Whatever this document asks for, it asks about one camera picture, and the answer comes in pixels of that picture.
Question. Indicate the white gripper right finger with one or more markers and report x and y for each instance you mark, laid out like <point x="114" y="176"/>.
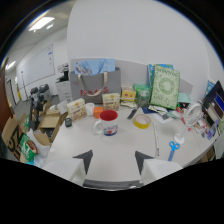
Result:
<point x="156" y="167"/>

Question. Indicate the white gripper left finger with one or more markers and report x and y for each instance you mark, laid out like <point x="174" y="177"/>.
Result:
<point x="71" y="166"/>

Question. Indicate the white straw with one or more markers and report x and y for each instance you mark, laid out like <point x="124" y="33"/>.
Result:
<point x="155" y="140"/>

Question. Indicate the small dark clock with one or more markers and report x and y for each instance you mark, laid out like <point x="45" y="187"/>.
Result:
<point x="68" y="122"/>

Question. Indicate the green snack bag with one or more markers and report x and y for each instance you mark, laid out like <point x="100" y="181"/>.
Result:
<point x="28" y="147"/>

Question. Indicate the yellow tape roll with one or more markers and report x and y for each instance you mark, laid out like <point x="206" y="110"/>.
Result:
<point x="142" y="121"/>

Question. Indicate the open cardboard box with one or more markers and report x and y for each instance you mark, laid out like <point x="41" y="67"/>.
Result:
<point x="50" y="120"/>

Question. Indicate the white desk fan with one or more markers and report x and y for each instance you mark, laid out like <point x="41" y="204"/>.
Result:
<point x="188" y="122"/>

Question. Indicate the white mug red inside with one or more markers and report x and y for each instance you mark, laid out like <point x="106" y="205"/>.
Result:
<point x="107" y="122"/>

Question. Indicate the beige house-shaped tea box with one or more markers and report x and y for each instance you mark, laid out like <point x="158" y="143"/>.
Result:
<point x="76" y="109"/>

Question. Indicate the black utility knife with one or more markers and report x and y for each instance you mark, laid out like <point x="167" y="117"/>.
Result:
<point x="132" y="113"/>

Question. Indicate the small orange box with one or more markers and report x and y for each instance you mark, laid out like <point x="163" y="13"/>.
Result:
<point x="98" y="111"/>

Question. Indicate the small white cup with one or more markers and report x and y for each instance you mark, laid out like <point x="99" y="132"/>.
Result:
<point x="89" y="108"/>

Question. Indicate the clear glass jar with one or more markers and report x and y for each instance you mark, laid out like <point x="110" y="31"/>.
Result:
<point x="144" y="97"/>

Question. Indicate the green yellow tea box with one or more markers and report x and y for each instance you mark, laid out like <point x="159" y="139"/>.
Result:
<point x="110" y="101"/>

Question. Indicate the yellow small box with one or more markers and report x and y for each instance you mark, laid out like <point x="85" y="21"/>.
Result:
<point x="128" y="94"/>

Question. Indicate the green printed box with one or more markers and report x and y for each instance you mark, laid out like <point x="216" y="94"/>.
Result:
<point x="164" y="87"/>

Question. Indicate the green plastic packet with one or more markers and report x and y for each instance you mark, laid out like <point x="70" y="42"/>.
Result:
<point x="140" y="88"/>

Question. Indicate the office printer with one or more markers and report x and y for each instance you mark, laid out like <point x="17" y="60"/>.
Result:
<point x="63" y="85"/>

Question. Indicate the grey tote bag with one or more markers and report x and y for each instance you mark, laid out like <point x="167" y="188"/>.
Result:
<point x="95" y="87"/>

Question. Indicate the dark monitor screen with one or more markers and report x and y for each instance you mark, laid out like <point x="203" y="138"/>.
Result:
<point x="215" y="100"/>

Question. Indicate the grey partition panel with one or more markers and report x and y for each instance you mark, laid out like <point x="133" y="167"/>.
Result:
<point x="133" y="74"/>

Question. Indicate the light blue cloth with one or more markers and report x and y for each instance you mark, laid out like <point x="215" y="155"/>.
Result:
<point x="94" y="66"/>

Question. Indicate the ceiling light panel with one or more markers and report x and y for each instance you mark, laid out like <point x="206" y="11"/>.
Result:
<point x="41" y="23"/>

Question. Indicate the wall whiteboard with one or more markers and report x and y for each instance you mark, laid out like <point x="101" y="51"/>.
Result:
<point x="36" y="66"/>

